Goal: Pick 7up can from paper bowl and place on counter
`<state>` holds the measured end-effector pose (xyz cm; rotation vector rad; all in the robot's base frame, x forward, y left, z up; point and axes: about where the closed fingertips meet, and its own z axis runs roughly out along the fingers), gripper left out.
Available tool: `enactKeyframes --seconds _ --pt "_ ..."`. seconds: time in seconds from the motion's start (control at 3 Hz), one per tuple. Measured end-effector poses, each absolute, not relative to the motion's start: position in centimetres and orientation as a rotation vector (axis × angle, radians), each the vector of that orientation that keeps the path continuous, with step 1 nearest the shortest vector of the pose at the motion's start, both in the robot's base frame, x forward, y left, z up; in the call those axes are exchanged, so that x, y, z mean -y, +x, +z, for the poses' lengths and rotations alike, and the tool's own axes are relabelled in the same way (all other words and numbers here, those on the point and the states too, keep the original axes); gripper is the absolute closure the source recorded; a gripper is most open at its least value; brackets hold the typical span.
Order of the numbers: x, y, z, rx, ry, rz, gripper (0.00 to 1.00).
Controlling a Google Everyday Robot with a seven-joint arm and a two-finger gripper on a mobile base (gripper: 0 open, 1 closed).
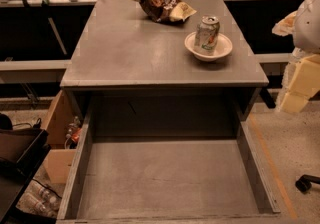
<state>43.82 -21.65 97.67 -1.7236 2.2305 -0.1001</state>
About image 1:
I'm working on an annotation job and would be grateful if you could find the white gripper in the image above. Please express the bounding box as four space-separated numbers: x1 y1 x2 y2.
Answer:
276 48 320 113

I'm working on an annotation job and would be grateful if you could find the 7up soda can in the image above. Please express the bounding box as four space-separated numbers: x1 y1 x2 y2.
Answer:
194 16 220 55

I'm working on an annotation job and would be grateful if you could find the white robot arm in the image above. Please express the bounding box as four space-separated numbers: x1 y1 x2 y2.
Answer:
272 0 320 113

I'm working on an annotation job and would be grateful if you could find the white paper bowl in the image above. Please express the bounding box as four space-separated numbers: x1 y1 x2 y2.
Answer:
184 32 233 62

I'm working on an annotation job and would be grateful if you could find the black chair caster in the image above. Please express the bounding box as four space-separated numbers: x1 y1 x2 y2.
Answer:
295 174 320 193

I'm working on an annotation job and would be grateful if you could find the crumpled chip bag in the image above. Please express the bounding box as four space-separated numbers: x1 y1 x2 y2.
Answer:
133 0 196 23

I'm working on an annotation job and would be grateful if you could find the grey open drawer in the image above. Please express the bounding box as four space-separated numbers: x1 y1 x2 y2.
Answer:
57 93 280 224

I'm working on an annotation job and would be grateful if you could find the cardboard box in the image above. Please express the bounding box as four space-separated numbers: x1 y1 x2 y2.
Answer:
41 90 75 184

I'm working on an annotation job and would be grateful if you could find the plastic water bottle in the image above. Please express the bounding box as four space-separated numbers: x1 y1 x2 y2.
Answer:
30 181 61 210
24 193 55 218

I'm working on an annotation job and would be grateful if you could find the black bin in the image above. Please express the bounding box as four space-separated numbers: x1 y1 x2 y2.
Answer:
0 128 50 224

